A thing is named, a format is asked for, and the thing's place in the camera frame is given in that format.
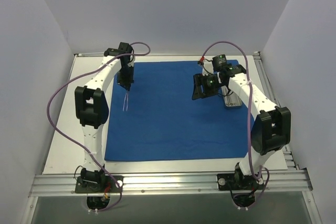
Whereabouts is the metal instrument tray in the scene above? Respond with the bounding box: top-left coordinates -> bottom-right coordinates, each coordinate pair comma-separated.
221,86 -> 243,109

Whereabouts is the blue surgical cloth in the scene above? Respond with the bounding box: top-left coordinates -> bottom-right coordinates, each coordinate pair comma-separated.
105,61 -> 247,162

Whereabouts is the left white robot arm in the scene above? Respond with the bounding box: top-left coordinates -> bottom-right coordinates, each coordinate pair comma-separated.
75,42 -> 134,192

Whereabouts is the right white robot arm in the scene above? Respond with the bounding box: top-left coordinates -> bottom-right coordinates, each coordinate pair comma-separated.
192,55 -> 291,189

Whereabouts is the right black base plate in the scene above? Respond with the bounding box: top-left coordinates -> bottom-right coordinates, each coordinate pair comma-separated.
216,173 -> 265,191

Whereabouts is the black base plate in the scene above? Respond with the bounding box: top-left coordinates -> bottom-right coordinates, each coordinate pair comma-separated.
75,169 -> 124,194
216,173 -> 265,191

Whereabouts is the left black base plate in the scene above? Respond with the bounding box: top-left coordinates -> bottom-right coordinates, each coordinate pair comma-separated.
75,169 -> 124,194

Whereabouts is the front aluminium rail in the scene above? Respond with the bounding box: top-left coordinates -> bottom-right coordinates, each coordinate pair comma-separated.
29,169 -> 313,197

